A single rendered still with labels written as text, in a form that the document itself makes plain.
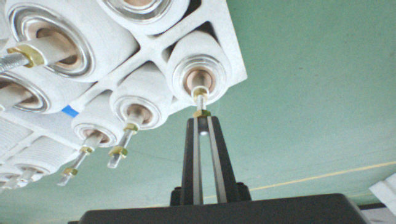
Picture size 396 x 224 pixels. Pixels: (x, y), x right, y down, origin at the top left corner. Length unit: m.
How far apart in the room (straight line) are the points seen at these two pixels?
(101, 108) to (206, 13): 0.25
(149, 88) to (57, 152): 0.42
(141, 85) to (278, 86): 0.50
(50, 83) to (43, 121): 0.29
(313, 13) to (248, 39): 0.18
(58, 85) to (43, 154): 0.32
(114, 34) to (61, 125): 0.41
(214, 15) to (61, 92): 0.27
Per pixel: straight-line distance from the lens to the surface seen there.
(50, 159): 0.56
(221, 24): 0.23
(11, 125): 0.57
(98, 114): 0.28
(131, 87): 0.20
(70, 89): 0.29
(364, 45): 0.69
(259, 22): 0.44
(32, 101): 0.31
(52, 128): 0.55
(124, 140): 0.19
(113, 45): 0.21
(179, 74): 0.16
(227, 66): 0.17
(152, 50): 0.24
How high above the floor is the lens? 0.40
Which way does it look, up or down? 48 degrees down
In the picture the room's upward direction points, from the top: 177 degrees clockwise
